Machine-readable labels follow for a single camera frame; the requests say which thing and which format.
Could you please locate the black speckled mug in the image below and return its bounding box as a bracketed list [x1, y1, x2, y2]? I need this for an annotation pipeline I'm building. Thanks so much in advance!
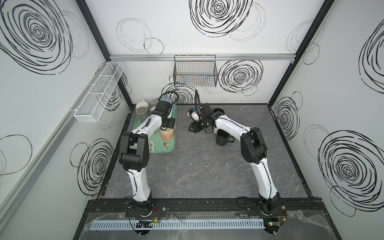
[216, 129, 236, 146]

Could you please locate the beige and salmon mug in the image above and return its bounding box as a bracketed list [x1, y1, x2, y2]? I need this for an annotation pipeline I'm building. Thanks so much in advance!
[160, 127, 175, 141]

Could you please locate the tall grey mug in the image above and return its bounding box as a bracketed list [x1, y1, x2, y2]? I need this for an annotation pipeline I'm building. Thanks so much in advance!
[136, 107, 149, 123]

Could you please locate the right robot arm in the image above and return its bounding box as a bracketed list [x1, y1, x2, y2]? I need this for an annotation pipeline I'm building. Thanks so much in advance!
[188, 104, 281, 216]

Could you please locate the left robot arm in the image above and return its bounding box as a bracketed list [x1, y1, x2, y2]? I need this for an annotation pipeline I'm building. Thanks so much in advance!
[118, 100, 176, 215]

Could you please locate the blue butterfly mug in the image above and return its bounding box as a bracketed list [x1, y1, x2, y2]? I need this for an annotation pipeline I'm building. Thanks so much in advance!
[161, 98, 177, 115]

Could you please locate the small grey mug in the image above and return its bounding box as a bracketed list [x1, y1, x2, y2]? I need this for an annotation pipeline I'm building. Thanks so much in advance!
[149, 99, 159, 110]

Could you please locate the white ribbed mug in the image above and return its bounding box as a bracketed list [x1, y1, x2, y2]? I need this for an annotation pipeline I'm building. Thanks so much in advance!
[136, 99, 150, 113]

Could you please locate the green floral tray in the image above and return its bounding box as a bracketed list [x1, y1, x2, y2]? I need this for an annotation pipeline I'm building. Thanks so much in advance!
[134, 116, 176, 153]

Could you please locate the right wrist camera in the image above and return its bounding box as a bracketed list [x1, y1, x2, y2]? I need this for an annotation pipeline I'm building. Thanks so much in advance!
[188, 109, 201, 122]

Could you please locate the black wire basket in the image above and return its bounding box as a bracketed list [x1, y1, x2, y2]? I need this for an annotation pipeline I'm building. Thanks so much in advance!
[173, 55, 219, 87]

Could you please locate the white wire shelf basket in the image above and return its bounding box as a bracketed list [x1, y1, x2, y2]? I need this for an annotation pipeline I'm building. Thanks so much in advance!
[74, 62, 125, 123]

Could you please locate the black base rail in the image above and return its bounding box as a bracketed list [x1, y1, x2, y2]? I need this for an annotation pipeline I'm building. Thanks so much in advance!
[86, 197, 325, 214]

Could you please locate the white slotted cable duct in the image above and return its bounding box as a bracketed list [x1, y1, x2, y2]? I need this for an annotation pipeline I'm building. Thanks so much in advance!
[89, 219, 265, 231]

